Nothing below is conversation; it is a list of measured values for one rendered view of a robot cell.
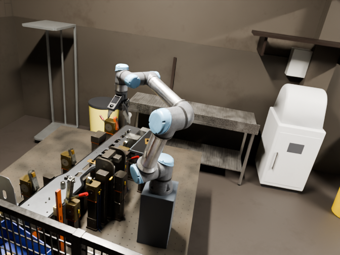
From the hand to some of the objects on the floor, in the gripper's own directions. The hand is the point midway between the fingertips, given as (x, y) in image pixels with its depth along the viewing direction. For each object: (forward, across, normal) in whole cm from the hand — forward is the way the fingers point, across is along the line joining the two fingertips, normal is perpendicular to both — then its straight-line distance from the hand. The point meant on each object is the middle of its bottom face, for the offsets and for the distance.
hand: (118, 122), depth 174 cm
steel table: (+144, -3, -200) cm, 247 cm away
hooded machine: (+144, -134, -226) cm, 300 cm away
